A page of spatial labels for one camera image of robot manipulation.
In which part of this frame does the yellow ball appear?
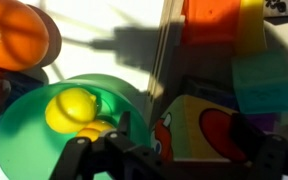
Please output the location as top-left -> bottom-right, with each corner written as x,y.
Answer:
76,119 -> 117,143

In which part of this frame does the magenta foam cube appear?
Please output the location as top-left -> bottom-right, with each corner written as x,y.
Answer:
247,112 -> 282,133

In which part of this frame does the dark blue foam cube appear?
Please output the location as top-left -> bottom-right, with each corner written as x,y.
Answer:
180,76 -> 238,108

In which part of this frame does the green foam cube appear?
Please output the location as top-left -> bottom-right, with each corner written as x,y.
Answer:
231,49 -> 288,114

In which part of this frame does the orange ball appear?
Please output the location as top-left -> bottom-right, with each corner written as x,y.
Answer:
0,0 -> 51,72

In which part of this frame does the yellow toy ring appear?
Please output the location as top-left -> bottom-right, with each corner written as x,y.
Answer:
237,0 -> 265,56

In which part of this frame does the wooden tray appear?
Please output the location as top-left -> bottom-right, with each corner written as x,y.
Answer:
147,0 -> 288,180

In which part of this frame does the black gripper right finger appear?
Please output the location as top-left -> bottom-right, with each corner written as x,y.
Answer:
232,113 -> 288,180

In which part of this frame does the orange foam cube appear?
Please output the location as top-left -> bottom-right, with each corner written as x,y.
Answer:
181,0 -> 242,46

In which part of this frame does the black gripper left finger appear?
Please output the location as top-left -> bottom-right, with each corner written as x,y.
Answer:
48,110 -> 185,180

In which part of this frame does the green plastic bowl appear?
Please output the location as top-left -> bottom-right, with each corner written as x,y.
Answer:
0,73 -> 152,180

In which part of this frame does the yellow toy lemon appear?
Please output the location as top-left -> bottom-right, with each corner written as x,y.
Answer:
44,87 -> 98,134

